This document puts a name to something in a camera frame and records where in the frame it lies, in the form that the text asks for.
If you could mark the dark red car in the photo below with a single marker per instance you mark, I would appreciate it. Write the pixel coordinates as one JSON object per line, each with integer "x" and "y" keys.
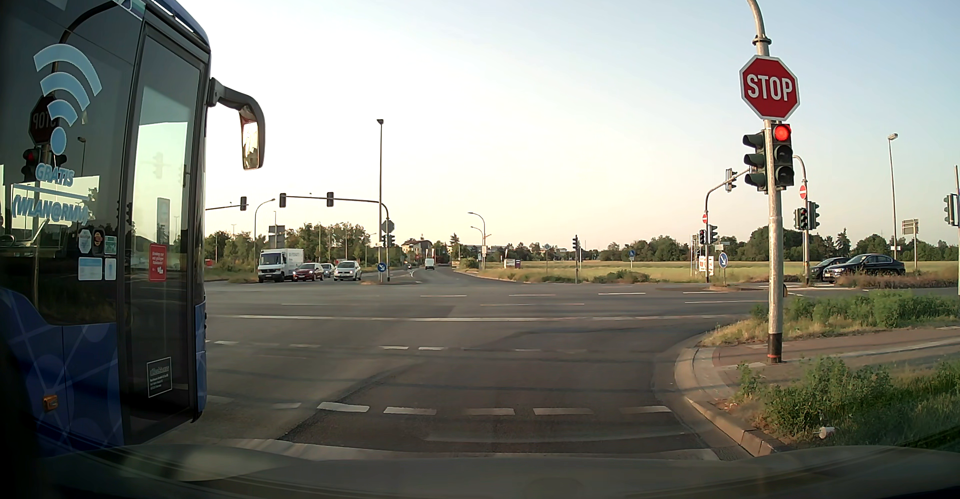
{"x": 308, "y": 272}

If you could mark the blue bus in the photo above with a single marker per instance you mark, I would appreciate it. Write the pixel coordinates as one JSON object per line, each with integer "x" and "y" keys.
{"x": 97, "y": 206}

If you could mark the black car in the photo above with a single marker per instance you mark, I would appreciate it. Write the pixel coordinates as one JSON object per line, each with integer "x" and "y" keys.
{"x": 866, "y": 265}

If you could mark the traffic light with no-entry sign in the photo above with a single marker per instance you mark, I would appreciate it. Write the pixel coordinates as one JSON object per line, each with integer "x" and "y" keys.
{"x": 805, "y": 217}

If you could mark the curved lamp post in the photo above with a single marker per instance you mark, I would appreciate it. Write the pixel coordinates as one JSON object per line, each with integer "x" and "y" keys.
{"x": 259, "y": 229}

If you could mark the row of trees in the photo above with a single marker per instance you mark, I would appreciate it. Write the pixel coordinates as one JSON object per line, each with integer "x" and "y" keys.
{"x": 750, "y": 247}

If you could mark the grey asphalt road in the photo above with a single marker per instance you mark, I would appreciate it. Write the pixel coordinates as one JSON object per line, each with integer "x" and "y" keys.
{"x": 480, "y": 371}

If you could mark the dry grass field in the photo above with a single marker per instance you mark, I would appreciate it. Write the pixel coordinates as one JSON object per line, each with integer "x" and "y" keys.
{"x": 675, "y": 268}

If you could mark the road sign on post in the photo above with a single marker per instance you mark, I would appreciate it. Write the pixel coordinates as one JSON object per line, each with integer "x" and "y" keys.
{"x": 910, "y": 230}

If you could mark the road markings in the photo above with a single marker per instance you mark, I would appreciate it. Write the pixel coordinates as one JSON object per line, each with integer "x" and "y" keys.
{"x": 409, "y": 410}

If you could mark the silver car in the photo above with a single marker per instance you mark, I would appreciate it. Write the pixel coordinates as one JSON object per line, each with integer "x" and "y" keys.
{"x": 347, "y": 271}

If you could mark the grass verge with weeds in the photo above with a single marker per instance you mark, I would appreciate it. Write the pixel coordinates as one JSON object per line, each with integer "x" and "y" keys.
{"x": 847, "y": 401}

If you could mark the traffic light with stop sign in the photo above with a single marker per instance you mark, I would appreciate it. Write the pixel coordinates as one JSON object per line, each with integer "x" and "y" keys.
{"x": 775, "y": 259}

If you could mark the car's own bonnet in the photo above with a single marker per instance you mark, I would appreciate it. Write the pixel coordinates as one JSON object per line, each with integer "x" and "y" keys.
{"x": 480, "y": 476}

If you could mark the round blue road sign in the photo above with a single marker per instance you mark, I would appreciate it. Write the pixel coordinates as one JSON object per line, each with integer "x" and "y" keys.
{"x": 723, "y": 260}

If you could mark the traffic island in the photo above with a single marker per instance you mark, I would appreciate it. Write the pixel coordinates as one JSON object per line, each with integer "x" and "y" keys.
{"x": 382, "y": 282}

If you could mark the reddish paved path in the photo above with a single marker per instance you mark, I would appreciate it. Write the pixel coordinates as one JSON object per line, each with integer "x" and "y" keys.
{"x": 832, "y": 349}

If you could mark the group of trees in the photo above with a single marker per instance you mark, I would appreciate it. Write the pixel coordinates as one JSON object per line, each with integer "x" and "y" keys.
{"x": 300, "y": 242}

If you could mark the traffic light on pole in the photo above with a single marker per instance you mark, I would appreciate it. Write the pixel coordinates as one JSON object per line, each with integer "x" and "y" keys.
{"x": 576, "y": 247}

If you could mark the white lorry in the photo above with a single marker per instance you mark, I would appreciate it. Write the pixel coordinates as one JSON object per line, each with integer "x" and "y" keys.
{"x": 279, "y": 264}

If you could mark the double lamp post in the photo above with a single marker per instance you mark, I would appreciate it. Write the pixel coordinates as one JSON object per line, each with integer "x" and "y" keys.
{"x": 480, "y": 236}

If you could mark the tall lamp post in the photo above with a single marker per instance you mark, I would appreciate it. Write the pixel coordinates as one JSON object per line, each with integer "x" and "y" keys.
{"x": 380, "y": 199}

